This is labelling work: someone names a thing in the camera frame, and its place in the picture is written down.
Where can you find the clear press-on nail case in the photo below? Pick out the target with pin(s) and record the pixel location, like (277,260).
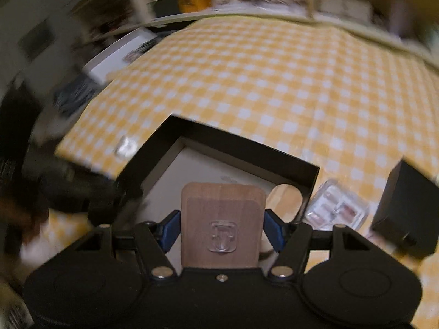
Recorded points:
(338,209)

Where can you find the yellow checked tablecloth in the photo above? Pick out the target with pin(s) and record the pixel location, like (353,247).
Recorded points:
(257,85)

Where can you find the small clear plastic piece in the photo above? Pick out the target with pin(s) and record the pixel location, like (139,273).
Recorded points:
(125,146)

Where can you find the wooden adhesive hook block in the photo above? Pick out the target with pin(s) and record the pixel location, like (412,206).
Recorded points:
(205,209)

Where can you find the white tray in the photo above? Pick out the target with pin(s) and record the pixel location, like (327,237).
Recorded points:
(113,58)

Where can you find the small black box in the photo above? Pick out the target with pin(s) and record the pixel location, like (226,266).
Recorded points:
(408,209)

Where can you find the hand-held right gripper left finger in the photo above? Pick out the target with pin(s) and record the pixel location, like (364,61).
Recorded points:
(170,230)

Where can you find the dark storage box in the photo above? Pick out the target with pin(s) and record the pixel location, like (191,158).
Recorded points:
(166,7)

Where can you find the yellow cardboard box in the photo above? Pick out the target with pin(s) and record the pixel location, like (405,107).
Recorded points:
(193,0)

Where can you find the cream wooden shelf unit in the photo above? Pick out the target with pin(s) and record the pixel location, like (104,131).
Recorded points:
(240,12)

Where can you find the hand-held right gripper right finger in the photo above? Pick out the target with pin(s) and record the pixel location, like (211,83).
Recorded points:
(275,230)

